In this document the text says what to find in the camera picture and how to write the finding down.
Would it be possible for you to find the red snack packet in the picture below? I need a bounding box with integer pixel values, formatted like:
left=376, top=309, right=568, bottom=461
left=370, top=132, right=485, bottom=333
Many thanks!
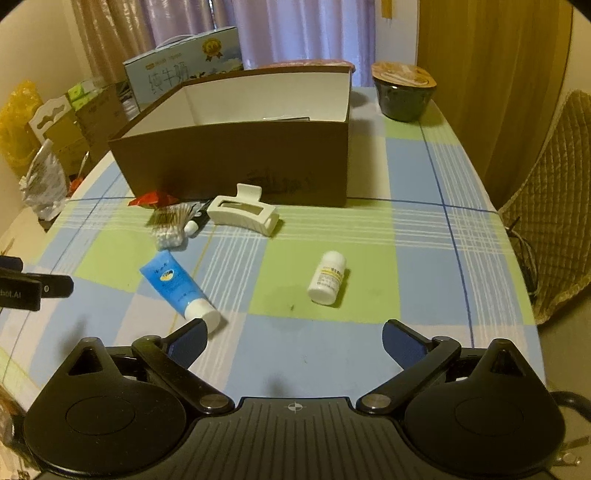
left=128, top=191, right=180, bottom=209

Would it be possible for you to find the quilted chair back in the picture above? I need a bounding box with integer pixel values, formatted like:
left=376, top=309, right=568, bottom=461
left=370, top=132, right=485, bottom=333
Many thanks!
left=500, top=90, right=590, bottom=325

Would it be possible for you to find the white pill bottle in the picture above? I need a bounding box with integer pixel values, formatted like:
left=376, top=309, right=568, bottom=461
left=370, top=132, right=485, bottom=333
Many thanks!
left=308, top=251, right=346, bottom=306

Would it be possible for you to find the checkered tablecloth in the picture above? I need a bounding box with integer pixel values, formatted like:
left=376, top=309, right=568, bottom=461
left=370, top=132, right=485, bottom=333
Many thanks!
left=1, top=88, right=544, bottom=406

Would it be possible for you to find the blue hand cream tube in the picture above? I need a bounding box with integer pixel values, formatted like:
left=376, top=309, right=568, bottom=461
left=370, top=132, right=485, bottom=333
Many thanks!
left=140, top=250, right=221, bottom=334

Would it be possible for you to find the white hair claw clip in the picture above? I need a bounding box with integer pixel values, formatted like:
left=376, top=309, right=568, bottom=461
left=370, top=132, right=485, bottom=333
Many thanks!
left=207, top=183, right=280, bottom=237

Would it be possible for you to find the yellow plastic bag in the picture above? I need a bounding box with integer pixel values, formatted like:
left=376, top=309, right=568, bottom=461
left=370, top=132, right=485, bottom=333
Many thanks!
left=0, top=80, right=43, bottom=178

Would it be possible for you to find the tan curtain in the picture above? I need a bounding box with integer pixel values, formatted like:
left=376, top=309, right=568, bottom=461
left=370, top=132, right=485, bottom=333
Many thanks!
left=418, top=0, right=573, bottom=207

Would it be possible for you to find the white plastic bag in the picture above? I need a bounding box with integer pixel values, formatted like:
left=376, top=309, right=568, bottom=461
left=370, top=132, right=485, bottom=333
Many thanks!
left=19, top=139, right=69, bottom=221

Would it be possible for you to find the cotton swab bag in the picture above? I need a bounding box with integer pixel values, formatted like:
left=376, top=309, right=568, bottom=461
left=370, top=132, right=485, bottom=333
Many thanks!
left=146, top=202, right=202, bottom=251

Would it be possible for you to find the brown cardboard boxes stack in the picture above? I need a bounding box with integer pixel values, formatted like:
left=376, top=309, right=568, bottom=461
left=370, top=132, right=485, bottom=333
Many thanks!
left=29, top=80, right=130, bottom=177

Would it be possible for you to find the brown cardboard storage box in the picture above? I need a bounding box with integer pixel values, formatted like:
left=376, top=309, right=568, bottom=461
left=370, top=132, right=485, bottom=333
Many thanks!
left=109, top=65, right=352, bottom=207

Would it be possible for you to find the black white pen tube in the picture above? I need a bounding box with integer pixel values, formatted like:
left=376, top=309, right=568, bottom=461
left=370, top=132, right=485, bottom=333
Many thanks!
left=183, top=199, right=212, bottom=237

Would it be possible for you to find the blue milk carton box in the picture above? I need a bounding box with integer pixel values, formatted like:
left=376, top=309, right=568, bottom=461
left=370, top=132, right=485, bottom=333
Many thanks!
left=123, top=26, right=243, bottom=110

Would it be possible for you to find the dark instant noodle bowl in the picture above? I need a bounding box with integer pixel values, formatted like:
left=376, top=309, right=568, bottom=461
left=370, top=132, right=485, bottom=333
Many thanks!
left=372, top=61, right=437, bottom=123

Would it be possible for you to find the purple curtain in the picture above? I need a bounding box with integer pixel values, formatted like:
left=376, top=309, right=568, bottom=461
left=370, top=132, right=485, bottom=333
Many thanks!
left=141, top=0, right=376, bottom=74

